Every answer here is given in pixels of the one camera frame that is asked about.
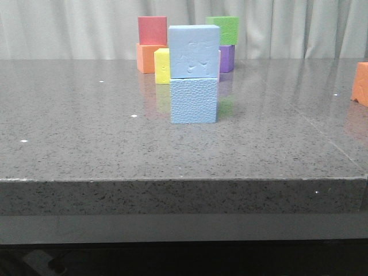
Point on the light blue textured foam block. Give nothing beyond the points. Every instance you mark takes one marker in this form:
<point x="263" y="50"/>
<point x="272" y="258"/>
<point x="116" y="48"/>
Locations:
<point x="193" y="100"/>

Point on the light blue smooth foam block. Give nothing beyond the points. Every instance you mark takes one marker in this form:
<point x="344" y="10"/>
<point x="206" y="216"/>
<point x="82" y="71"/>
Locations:
<point x="194" y="51"/>

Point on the yellow foam block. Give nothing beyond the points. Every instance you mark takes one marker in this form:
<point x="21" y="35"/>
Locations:
<point x="162" y="66"/>

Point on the pink foam block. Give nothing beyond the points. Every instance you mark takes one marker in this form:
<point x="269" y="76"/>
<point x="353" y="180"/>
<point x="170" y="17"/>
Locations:
<point x="219" y="66"/>

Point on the orange foam block far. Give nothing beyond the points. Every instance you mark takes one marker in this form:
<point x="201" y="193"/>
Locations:
<point x="145" y="57"/>

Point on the orange foam block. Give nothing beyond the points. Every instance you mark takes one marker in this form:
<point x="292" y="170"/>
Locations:
<point x="360" y="85"/>
<point x="145" y="57"/>

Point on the purple foam block far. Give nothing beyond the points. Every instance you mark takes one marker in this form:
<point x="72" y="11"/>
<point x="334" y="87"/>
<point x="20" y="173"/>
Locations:
<point x="227" y="60"/>

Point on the red foam block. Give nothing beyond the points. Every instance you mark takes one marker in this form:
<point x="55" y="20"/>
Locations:
<point x="152" y="30"/>

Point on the green foam block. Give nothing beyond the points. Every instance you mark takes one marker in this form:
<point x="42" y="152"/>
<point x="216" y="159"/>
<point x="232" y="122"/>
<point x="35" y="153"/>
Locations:
<point x="229" y="27"/>

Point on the orange foam block near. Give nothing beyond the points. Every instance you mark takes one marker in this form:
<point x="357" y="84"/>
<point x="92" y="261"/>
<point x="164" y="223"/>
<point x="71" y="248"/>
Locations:
<point x="360" y="85"/>

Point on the grey curtain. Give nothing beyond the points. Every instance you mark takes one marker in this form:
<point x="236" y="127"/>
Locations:
<point x="108" y="29"/>

